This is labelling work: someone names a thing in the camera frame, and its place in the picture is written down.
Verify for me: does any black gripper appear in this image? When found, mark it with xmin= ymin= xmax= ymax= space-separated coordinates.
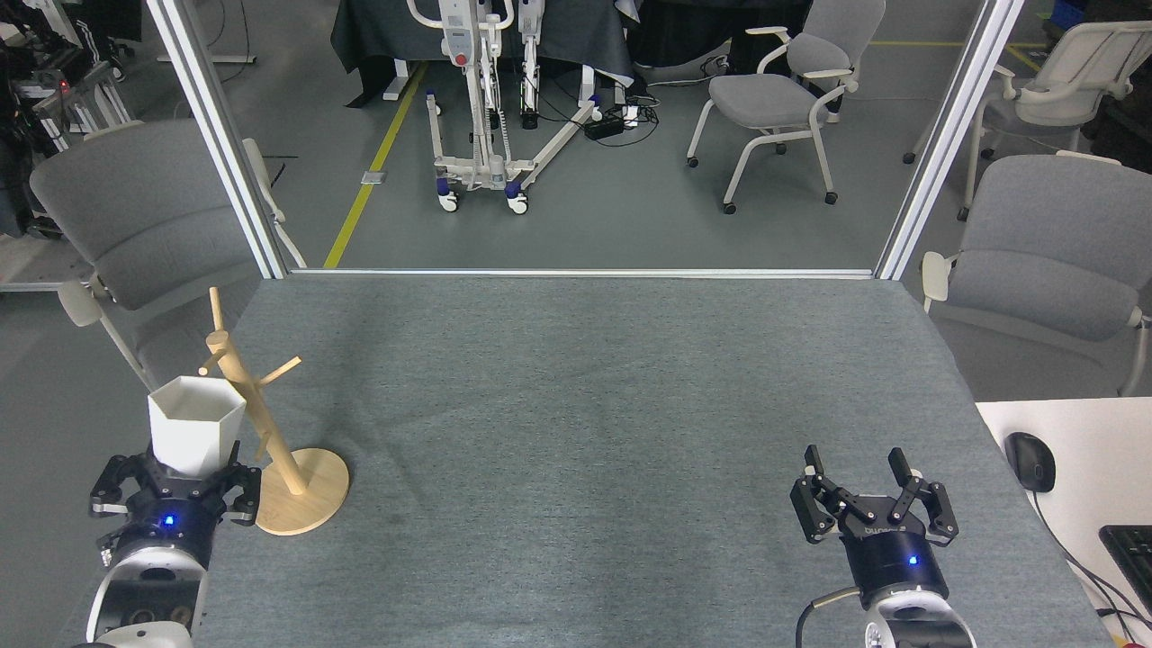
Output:
xmin=790 ymin=445 xmax=957 ymax=607
xmin=88 ymin=454 xmax=263 ymax=564

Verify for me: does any white hexagonal cup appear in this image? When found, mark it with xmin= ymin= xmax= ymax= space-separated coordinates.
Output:
xmin=148 ymin=375 xmax=248 ymax=479

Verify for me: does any wooden cup rack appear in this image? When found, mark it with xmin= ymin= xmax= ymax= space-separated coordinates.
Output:
xmin=198 ymin=286 xmax=351 ymax=538

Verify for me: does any metal equipment rack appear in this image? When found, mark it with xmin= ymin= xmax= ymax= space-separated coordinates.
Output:
xmin=0 ymin=0 xmax=136 ymax=156

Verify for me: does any black computer mouse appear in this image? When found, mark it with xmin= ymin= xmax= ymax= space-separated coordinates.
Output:
xmin=1004 ymin=432 xmax=1057 ymax=493

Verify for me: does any white desk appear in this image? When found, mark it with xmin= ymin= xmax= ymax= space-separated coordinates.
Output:
xmin=976 ymin=397 xmax=1152 ymax=648

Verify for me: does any black keyboard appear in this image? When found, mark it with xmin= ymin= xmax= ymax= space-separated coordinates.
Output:
xmin=1099 ymin=525 xmax=1152 ymax=615

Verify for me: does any white wheeled stand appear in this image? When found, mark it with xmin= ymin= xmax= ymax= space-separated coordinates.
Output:
xmin=405 ymin=0 xmax=606 ymax=215

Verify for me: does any person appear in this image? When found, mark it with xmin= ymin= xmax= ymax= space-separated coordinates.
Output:
xmin=76 ymin=0 xmax=143 ymax=62

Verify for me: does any white chair with armrests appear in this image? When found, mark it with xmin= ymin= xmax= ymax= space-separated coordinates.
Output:
xmin=904 ymin=20 xmax=1152 ymax=222

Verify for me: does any black draped table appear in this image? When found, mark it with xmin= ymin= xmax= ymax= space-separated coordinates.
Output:
xmin=330 ymin=0 xmax=636 ymax=109

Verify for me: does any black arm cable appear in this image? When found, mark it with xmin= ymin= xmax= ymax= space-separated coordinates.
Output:
xmin=796 ymin=587 xmax=861 ymax=648

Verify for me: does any black mouse cable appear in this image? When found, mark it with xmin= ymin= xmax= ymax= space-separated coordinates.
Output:
xmin=1030 ymin=490 xmax=1152 ymax=633

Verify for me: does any grey chair with white frame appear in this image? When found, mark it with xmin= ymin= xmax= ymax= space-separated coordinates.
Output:
xmin=920 ymin=151 xmax=1152 ymax=399
xmin=686 ymin=0 xmax=887 ymax=215
xmin=30 ymin=119 xmax=307 ymax=399

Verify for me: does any silver frame post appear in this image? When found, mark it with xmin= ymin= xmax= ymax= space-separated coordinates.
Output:
xmin=144 ymin=0 xmax=289 ymax=280
xmin=875 ymin=0 xmax=1027 ymax=282

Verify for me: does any silver frame rail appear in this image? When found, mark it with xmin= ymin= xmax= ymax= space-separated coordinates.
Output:
xmin=288 ymin=267 xmax=878 ymax=280

